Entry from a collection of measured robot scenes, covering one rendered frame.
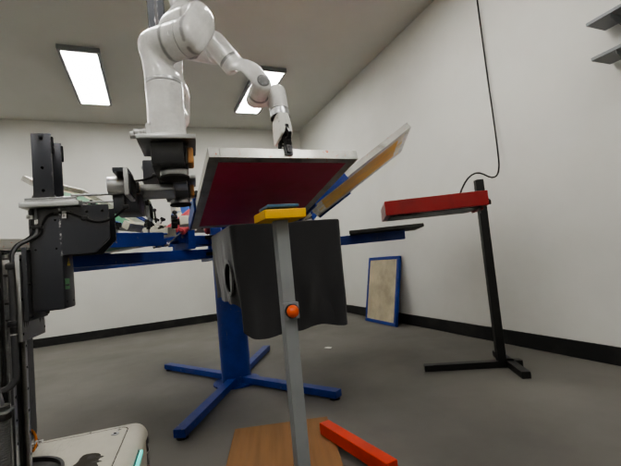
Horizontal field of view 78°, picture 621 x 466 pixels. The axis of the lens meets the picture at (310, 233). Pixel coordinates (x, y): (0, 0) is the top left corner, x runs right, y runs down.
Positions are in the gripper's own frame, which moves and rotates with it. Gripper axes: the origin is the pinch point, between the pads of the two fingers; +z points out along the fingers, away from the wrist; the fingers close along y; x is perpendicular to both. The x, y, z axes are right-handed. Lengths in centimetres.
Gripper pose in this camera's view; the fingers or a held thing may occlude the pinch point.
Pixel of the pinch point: (286, 153)
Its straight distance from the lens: 148.3
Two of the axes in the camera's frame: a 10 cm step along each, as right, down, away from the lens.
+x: 9.2, -0.6, 3.9
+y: 3.5, -3.0, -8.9
